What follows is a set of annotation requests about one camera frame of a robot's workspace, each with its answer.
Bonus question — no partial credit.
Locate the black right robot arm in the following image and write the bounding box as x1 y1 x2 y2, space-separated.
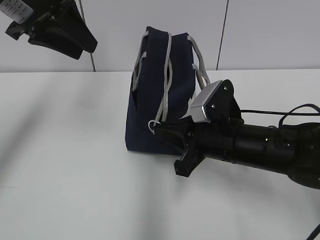
153 118 320 190

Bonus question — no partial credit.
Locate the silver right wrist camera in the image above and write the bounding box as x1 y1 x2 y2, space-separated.
187 79 243 124

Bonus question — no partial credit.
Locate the navy blue lunch bag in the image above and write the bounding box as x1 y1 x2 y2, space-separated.
125 26 210 156

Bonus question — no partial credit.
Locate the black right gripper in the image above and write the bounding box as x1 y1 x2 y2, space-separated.
153 122 240 178

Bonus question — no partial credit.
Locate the white label tag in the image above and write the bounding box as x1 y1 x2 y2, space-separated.
0 0 34 24

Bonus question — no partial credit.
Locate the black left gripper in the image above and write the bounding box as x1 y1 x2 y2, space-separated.
0 0 98 60

